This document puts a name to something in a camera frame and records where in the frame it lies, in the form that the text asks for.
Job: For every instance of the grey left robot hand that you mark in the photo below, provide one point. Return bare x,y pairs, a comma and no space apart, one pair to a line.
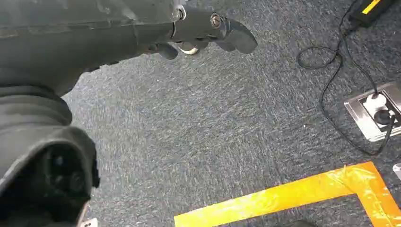
78,37

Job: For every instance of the ribbed grey left arm sleeve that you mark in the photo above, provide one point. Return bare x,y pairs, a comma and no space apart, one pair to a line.
31,109

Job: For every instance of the small pale plate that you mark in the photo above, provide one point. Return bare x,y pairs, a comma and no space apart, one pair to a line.
89,223

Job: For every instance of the yellow floor tape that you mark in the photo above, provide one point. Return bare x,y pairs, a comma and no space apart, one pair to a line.
282,198

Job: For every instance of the black adapter with yellow label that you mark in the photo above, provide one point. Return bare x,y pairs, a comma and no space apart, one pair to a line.
360,18

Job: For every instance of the steel floor socket box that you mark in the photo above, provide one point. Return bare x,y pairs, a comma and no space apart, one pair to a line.
360,116

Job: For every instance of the white power plug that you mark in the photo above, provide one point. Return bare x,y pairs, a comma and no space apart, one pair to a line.
376,102

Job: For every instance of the black power plug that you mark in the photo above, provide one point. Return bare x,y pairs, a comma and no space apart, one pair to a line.
383,117

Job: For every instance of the small white object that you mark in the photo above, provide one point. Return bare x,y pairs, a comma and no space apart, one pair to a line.
398,171

